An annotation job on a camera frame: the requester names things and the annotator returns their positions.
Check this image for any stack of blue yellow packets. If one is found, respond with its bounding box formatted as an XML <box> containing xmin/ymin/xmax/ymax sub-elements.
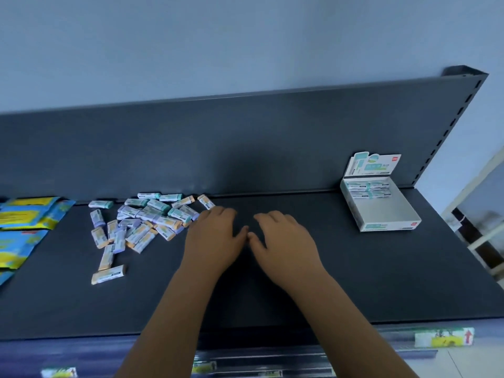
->
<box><xmin>0</xmin><ymin>195</ymin><xmax>76</xmax><ymax>286</ymax></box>

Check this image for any pile of small erasers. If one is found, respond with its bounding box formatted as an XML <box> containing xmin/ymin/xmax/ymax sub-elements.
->
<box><xmin>88</xmin><ymin>191</ymin><xmax>216</xmax><ymax>286</ymax></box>

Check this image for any white box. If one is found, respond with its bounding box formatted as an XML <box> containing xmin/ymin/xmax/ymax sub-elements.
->
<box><xmin>340</xmin><ymin>151</ymin><xmax>423</xmax><ymax>233</ymax></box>

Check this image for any glass door with dark frame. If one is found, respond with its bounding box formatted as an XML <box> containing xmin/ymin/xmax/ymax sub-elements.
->
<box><xmin>453</xmin><ymin>184</ymin><xmax>504</xmax><ymax>272</ymax></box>

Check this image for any shelf front price rail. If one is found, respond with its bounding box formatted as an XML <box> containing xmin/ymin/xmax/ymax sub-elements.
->
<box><xmin>0</xmin><ymin>317</ymin><xmax>479</xmax><ymax>378</ymax></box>

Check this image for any person's right hand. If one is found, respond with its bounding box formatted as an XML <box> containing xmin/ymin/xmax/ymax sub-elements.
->
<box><xmin>248</xmin><ymin>210</ymin><xmax>330</xmax><ymax>288</ymax></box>

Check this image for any person's right forearm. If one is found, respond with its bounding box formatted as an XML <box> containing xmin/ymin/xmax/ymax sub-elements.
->
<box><xmin>291</xmin><ymin>271</ymin><xmax>418</xmax><ymax>378</ymax></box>

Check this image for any person's left forearm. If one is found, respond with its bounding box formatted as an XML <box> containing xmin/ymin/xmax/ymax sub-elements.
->
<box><xmin>114</xmin><ymin>267</ymin><xmax>221</xmax><ymax>378</ymax></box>

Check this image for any person's left hand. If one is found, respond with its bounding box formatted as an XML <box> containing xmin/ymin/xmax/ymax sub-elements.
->
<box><xmin>183</xmin><ymin>206</ymin><xmax>249</xmax><ymax>280</ymax></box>

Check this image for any shelf label with red arrow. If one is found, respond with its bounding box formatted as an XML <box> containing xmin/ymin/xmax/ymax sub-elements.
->
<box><xmin>414</xmin><ymin>327</ymin><xmax>475</xmax><ymax>348</ymax></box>

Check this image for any white door frame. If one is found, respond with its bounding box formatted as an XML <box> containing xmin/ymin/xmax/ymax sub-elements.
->
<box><xmin>440</xmin><ymin>143</ymin><xmax>504</xmax><ymax>290</ymax></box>

